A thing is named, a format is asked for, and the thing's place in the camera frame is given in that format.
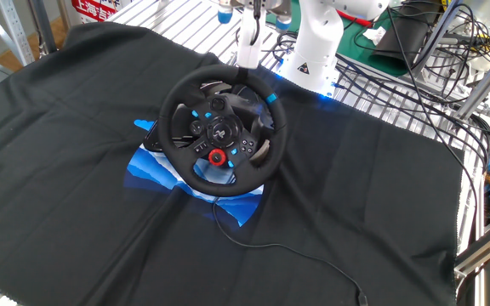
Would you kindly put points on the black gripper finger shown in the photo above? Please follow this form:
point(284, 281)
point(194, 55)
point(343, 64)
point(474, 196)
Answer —
point(242, 75)

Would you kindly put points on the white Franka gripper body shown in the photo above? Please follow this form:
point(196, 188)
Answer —
point(245, 55)

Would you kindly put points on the black racing steering wheel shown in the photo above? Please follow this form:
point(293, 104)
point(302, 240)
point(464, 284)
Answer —
point(223, 189)

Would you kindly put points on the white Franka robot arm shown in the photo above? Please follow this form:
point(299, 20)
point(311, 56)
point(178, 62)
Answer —
point(317, 38)

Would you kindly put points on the black Logitech wheel base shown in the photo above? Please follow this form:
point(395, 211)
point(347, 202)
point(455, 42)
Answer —
point(249, 108)

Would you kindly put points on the green cutting mat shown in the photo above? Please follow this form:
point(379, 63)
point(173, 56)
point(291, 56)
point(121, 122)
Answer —
point(349, 53)

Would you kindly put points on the red tool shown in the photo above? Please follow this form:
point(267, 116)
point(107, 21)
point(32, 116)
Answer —
point(357, 20)

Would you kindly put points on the blue mountain print mat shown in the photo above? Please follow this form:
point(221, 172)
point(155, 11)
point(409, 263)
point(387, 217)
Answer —
point(155, 170)

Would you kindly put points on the white crumpled paper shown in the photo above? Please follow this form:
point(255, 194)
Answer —
point(374, 36)

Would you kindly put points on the black rolled sheet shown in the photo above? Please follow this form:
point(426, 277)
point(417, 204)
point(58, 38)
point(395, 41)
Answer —
point(398, 42)

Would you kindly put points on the red white printed sign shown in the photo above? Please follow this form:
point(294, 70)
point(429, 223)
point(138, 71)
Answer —
point(92, 10)

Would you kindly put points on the black table cloth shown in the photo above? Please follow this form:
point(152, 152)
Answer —
point(79, 127)

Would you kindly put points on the grey aluminium upright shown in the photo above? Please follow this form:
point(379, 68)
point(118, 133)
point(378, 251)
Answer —
point(438, 34)

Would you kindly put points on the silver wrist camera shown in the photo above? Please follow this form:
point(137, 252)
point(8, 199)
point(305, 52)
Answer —
point(282, 23)

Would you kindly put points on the black rectangular frame device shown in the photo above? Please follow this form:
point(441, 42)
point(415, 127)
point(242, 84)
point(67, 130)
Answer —
point(151, 142)

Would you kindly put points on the dark metal post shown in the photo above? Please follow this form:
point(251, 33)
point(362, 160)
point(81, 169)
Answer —
point(43, 25)

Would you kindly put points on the perforated grey steel post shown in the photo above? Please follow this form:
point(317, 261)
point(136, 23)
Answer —
point(15, 34)

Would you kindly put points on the slanted aluminium frame beam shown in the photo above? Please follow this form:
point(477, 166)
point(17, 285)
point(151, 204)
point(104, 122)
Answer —
point(487, 81)

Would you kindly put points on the aluminium frame rail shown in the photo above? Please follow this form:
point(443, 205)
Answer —
point(487, 248)

